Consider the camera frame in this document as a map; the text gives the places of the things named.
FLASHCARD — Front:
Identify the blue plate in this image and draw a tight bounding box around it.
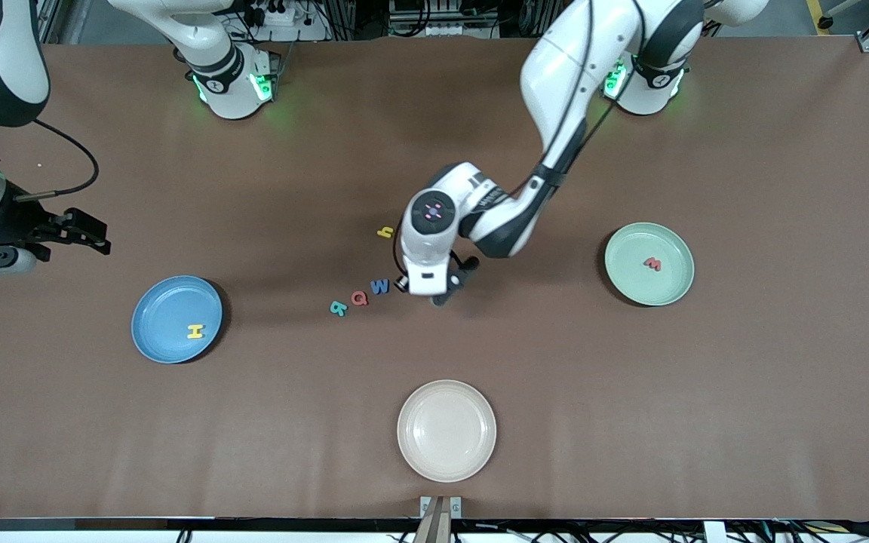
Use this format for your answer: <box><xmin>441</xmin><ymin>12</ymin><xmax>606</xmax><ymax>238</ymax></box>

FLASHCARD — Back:
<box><xmin>131</xmin><ymin>275</ymin><xmax>223</xmax><ymax>364</ymax></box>

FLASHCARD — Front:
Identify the beige plate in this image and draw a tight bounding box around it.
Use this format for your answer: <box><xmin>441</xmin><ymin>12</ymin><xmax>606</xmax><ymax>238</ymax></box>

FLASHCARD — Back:
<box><xmin>397</xmin><ymin>379</ymin><xmax>497</xmax><ymax>483</ymax></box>

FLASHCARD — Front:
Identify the green plate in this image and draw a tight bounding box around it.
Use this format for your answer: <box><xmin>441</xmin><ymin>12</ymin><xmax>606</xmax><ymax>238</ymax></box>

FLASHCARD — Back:
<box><xmin>604</xmin><ymin>222</ymin><xmax>696</xmax><ymax>307</ymax></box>

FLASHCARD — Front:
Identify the brown table cover sheet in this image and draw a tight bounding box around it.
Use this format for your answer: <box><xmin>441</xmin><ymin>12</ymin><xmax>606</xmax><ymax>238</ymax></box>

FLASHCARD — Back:
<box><xmin>0</xmin><ymin>36</ymin><xmax>869</xmax><ymax>521</ymax></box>

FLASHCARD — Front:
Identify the white power strip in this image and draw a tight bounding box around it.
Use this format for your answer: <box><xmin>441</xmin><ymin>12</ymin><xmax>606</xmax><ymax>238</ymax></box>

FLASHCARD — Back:
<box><xmin>252</xmin><ymin>2</ymin><xmax>299</xmax><ymax>25</ymax></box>

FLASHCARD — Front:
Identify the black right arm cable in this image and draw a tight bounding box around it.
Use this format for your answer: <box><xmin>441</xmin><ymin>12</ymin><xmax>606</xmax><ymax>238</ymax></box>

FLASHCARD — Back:
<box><xmin>0</xmin><ymin>119</ymin><xmax>99</xmax><ymax>203</ymax></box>

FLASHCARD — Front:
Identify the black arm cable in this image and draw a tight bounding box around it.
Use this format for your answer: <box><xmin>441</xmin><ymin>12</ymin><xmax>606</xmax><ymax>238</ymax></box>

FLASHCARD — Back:
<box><xmin>0</xmin><ymin>119</ymin><xmax>99</xmax><ymax>203</ymax></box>
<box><xmin>393</xmin><ymin>0</ymin><xmax>648</xmax><ymax>287</ymax></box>

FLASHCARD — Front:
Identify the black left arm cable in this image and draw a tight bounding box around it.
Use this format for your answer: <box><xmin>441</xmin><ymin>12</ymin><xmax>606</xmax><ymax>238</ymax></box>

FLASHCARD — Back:
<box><xmin>393</xmin><ymin>0</ymin><xmax>648</xmax><ymax>287</ymax></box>

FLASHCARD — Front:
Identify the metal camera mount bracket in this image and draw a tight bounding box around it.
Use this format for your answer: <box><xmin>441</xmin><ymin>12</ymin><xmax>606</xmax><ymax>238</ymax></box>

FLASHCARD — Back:
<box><xmin>419</xmin><ymin>495</ymin><xmax>462</xmax><ymax>543</ymax></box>

